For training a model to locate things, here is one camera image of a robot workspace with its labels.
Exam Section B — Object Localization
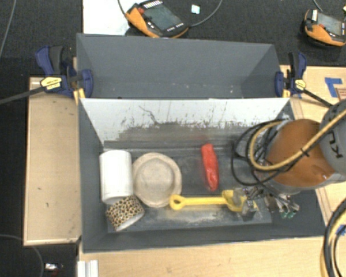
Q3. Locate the beige bowl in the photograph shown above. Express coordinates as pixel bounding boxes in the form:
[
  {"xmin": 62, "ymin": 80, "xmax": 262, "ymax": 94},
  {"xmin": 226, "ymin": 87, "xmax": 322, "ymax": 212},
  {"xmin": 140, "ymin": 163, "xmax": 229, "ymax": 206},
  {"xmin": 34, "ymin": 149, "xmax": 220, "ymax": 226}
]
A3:
[{"xmin": 131, "ymin": 152, "xmax": 183, "ymax": 208}]

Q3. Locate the white cup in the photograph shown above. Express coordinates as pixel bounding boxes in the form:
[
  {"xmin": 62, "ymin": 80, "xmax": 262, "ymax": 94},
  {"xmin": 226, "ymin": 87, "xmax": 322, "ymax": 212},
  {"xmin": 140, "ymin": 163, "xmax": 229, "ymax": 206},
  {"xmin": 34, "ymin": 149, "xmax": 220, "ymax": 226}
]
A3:
[{"xmin": 99, "ymin": 149, "xmax": 134, "ymax": 205}]

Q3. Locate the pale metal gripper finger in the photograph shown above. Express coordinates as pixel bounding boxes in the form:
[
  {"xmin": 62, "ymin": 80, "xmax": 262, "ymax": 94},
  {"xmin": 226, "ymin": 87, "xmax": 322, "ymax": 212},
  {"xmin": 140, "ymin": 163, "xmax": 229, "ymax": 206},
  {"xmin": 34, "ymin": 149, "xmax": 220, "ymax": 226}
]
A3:
[
  {"xmin": 232, "ymin": 187, "xmax": 248, "ymax": 203},
  {"xmin": 240, "ymin": 200, "xmax": 260, "ymax": 215}
]

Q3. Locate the pale wood board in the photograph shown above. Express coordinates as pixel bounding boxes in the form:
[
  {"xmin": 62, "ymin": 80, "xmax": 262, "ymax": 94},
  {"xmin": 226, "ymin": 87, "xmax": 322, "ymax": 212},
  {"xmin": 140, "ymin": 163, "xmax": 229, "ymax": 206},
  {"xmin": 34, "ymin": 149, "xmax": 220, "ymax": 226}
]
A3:
[{"xmin": 22, "ymin": 75, "xmax": 83, "ymax": 246}]

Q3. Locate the yellow toy shovel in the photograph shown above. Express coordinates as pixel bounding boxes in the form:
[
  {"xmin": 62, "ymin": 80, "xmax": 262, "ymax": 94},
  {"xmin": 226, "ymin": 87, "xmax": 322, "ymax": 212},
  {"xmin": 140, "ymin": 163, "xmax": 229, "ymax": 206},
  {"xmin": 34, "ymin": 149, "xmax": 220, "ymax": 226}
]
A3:
[{"xmin": 169, "ymin": 189, "xmax": 259, "ymax": 213}]

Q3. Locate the red toy chili pepper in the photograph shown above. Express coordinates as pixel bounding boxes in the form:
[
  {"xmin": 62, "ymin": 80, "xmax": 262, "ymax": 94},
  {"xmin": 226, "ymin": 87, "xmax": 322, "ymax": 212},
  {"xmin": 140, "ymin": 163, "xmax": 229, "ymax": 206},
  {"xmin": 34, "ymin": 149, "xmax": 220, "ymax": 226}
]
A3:
[{"xmin": 201, "ymin": 143, "xmax": 220, "ymax": 192}]

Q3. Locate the leopard print tape roll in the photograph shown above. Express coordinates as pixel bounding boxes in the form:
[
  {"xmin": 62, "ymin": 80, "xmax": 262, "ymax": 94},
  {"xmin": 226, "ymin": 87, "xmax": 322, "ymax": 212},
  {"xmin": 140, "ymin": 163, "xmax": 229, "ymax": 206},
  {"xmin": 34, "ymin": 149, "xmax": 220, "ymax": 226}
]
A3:
[{"xmin": 104, "ymin": 194, "xmax": 146, "ymax": 233}]

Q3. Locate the grey metal bin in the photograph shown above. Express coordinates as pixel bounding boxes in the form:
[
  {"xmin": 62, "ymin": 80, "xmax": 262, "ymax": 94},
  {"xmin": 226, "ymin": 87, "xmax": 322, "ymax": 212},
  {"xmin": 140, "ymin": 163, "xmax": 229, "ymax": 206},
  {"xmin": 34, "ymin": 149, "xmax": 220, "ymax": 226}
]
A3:
[{"xmin": 74, "ymin": 32, "xmax": 327, "ymax": 253}]

